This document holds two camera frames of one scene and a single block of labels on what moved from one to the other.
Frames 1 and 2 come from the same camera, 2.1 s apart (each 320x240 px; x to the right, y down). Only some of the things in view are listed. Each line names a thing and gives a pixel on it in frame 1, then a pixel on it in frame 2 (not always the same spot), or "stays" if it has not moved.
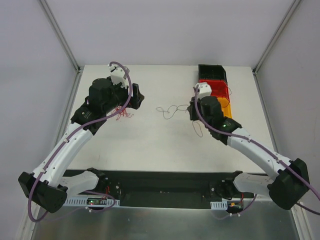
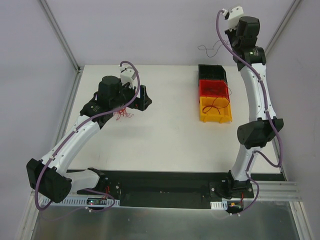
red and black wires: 122,112 stays
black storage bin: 212,72 stays
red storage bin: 219,87 stays
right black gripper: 192,112 to 230,35
